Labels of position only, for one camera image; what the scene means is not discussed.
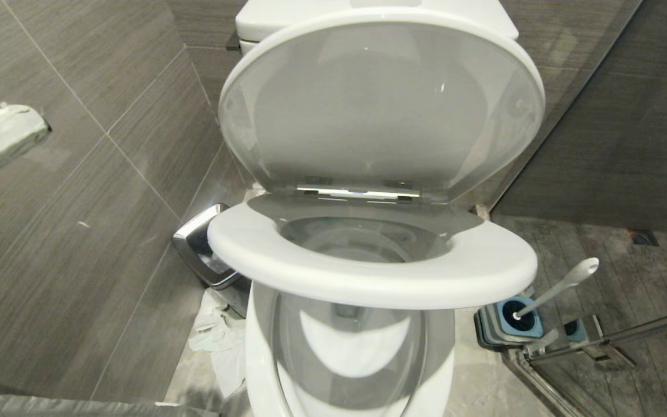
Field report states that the white toilet seat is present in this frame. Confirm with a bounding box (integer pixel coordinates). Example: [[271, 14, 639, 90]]
[[207, 193, 538, 310]]

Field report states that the white toilet lid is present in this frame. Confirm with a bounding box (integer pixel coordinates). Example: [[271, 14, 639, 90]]
[[218, 8, 545, 204]]

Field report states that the white toilet bowl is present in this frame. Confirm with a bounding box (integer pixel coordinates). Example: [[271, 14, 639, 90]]
[[245, 215, 456, 417]]

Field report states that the white toilet tank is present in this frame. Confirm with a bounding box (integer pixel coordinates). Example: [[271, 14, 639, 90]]
[[235, 0, 519, 56]]

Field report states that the blue black brush holder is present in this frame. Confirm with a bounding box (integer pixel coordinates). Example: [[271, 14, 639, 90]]
[[474, 296, 545, 352]]

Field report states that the white toilet brush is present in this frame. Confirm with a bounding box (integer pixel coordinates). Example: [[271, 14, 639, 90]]
[[513, 257, 600, 321]]

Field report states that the chrome trash bin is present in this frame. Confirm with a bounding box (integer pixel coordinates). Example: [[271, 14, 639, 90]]
[[172, 203, 251, 317]]

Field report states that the crumpled white tissue paper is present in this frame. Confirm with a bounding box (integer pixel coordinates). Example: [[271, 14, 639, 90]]
[[188, 288, 248, 399]]

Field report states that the glass shower door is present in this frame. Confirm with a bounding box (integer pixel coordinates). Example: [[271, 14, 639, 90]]
[[501, 302, 667, 417]]

